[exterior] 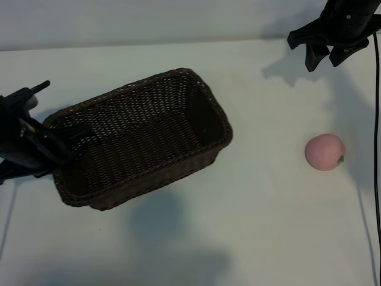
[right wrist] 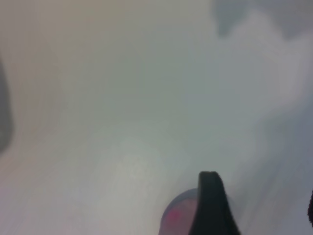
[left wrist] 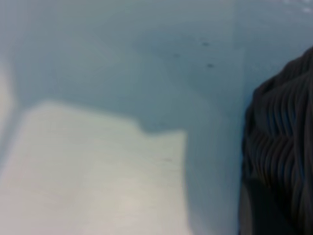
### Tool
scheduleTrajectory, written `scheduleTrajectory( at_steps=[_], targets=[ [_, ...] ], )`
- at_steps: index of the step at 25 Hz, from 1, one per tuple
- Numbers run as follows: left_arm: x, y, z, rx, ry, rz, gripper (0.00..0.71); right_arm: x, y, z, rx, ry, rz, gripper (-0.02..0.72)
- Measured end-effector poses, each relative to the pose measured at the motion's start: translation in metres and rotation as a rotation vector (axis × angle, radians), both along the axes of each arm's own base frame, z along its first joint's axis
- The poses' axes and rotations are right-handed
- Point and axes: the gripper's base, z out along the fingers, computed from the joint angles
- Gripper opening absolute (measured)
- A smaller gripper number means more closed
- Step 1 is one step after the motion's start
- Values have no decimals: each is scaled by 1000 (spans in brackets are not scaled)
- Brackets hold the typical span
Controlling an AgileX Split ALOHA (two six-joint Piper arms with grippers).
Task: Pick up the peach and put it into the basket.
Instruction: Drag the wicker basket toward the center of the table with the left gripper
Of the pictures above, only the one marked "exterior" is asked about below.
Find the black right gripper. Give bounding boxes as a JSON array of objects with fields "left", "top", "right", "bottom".
[{"left": 286, "top": 13, "right": 381, "bottom": 72}]

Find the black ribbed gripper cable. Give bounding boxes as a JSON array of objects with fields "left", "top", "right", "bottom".
[{"left": 18, "top": 117, "right": 76, "bottom": 166}]

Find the thin black cable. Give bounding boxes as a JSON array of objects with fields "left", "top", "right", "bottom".
[{"left": 373, "top": 32, "right": 381, "bottom": 248}]

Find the pink peach with green leaf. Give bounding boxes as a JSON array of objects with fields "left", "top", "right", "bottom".
[{"left": 304, "top": 133, "right": 346, "bottom": 172}]

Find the dark brown woven basket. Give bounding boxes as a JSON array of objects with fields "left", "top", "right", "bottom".
[{"left": 43, "top": 67, "right": 234, "bottom": 212}]

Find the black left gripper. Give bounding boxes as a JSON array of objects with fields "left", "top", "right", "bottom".
[{"left": 0, "top": 80, "right": 91, "bottom": 185}]

